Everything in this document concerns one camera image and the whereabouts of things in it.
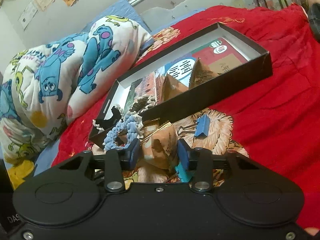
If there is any red bedspread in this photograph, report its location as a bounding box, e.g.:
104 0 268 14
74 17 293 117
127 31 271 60
51 3 320 230

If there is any black white scrunchie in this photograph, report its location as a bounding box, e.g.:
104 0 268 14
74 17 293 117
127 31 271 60
92 105 123 131

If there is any cartoon monster print duvet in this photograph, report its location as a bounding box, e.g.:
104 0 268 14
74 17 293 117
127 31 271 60
1 15 153 165

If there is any light blue bedsheet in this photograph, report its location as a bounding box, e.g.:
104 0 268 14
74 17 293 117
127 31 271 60
34 138 60 176

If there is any blue pillow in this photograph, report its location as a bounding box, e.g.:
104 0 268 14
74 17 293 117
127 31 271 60
81 0 151 33

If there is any orange brown paper packet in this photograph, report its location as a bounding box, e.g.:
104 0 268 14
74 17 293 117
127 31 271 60
142 122 178 171

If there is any dark jeans leg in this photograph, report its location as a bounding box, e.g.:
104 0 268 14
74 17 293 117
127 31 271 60
308 3 320 42

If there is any beige brown scrunchie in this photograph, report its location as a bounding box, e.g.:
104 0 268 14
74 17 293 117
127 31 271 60
129 95 156 114

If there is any blue binder clip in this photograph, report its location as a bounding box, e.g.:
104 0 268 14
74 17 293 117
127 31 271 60
177 115 210 138

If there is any blue knitted scrunchie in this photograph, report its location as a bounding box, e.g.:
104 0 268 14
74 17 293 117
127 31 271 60
103 112 143 152

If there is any brown paper packet with text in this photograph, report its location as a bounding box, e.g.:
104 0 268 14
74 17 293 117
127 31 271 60
189 58 218 89

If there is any black cardboard box lid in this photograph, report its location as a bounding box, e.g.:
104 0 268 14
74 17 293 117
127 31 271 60
88 22 273 149

